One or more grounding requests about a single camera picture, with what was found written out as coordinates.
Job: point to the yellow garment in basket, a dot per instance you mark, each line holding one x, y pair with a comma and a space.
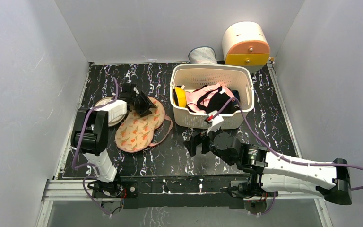
179, 97

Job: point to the orange floral bra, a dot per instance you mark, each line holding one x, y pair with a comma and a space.
136, 133

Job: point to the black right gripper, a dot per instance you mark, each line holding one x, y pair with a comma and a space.
198, 143

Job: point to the dark blue garment in basket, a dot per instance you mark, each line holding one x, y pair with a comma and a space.
236, 96

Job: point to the black bra in basket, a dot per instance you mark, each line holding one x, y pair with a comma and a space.
211, 98

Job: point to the cream orange drawer box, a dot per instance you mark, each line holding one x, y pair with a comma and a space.
244, 44

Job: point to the round beige mesh laundry bag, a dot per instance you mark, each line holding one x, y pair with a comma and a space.
116, 111

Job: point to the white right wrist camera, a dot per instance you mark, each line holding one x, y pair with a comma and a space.
214, 120

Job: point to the white mesh cylinder bag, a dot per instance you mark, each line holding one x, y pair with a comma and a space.
202, 55

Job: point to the aluminium front frame rail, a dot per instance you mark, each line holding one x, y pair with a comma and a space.
136, 187

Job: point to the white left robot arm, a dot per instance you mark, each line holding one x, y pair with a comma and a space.
90, 135

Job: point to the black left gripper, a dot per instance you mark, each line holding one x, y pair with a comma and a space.
145, 111

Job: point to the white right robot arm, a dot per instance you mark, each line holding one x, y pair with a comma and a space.
270, 174

